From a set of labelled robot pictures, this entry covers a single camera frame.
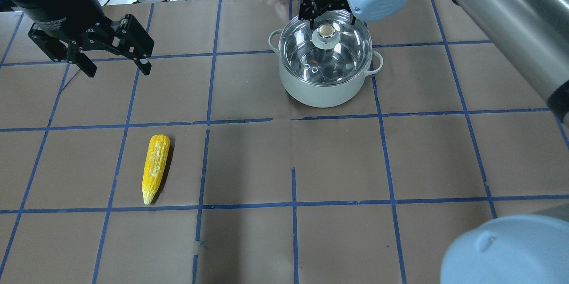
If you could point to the pale green cooking pot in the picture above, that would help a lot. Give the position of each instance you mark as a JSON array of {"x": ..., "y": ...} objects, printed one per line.
[{"x": 324, "y": 96}]

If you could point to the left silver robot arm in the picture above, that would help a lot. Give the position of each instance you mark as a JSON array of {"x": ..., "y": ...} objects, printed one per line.
[{"x": 59, "y": 5}]

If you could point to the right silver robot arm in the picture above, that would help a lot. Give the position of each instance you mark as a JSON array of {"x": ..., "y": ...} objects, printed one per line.
[{"x": 533, "y": 36}]

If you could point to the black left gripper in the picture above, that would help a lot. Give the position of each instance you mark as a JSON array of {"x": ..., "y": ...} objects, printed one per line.
[{"x": 61, "y": 13}]

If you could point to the yellow corn cob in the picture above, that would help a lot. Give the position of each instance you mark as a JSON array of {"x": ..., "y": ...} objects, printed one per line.
[{"x": 154, "y": 166}]

